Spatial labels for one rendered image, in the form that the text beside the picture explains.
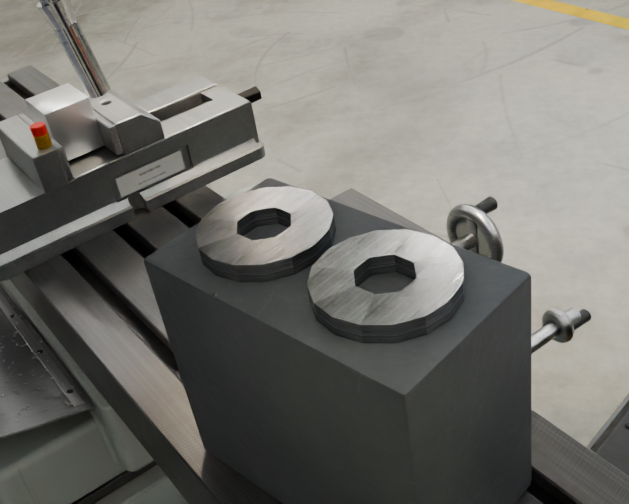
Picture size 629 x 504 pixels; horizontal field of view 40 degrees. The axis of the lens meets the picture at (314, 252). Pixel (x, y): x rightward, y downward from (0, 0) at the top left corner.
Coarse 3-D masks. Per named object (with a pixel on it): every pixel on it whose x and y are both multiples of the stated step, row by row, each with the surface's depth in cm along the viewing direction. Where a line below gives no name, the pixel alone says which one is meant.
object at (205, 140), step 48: (192, 96) 106; (240, 96) 103; (192, 144) 99; (240, 144) 103; (0, 192) 92; (48, 192) 91; (96, 192) 94; (144, 192) 98; (0, 240) 90; (48, 240) 93
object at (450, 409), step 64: (256, 192) 58; (192, 256) 55; (256, 256) 52; (320, 256) 53; (384, 256) 50; (448, 256) 49; (192, 320) 56; (256, 320) 50; (320, 320) 48; (384, 320) 46; (448, 320) 47; (512, 320) 49; (192, 384) 61; (256, 384) 54; (320, 384) 48; (384, 384) 44; (448, 384) 46; (512, 384) 52; (256, 448) 59; (320, 448) 52; (384, 448) 47; (448, 448) 48; (512, 448) 55
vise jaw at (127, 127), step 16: (112, 96) 98; (96, 112) 95; (112, 112) 95; (128, 112) 94; (144, 112) 95; (112, 128) 92; (128, 128) 93; (144, 128) 94; (160, 128) 96; (112, 144) 93; (128, 144) 94; (144, 144) 95
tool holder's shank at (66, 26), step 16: (48, 0) 80; (64, 0) 81; (48, 16) 81; (64, 16) 81; (64, 32) 82; (80, 32) 83; (64, 48) 83; (80, 48) 83; (80, 64) 84; (96, 64) 85; (80, 80) 86; (96, 80) 85; (96, 96) 86
